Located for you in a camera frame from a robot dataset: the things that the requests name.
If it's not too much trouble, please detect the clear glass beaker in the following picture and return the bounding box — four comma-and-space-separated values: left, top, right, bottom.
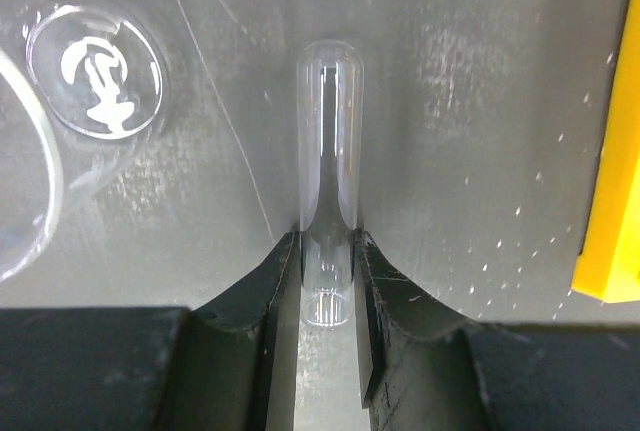
1, 0, 168, 279

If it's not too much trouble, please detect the short clear test tube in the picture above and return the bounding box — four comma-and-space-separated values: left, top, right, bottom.
296, 40, 364, 329

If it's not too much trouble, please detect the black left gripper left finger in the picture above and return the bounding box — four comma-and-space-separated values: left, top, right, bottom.
1, 232, 301, 430

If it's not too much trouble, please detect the yellow test tube rack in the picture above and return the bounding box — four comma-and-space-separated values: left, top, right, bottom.
572, 0, 639, 303

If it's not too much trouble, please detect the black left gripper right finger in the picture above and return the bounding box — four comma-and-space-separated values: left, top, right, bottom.
352, 230, 639, 430

